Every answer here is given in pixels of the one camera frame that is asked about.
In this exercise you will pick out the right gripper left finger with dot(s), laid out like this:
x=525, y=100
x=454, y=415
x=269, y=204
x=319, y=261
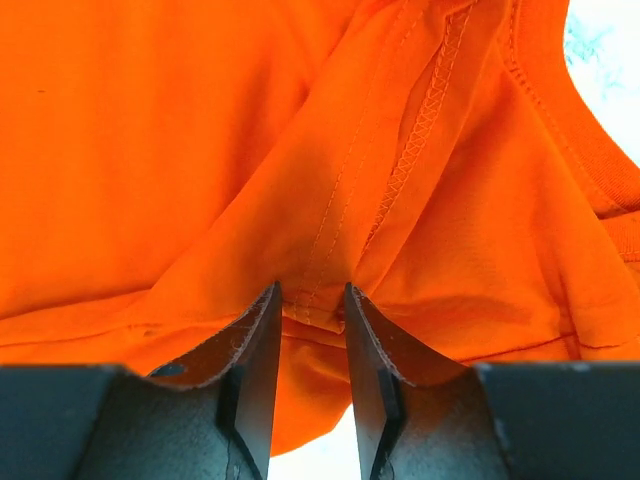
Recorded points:
x=207, y=414

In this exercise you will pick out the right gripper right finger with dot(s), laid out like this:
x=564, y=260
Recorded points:
x=418, y=414

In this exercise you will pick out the orange t-shirt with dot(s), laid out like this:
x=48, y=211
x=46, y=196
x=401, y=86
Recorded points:
x=162, y=162

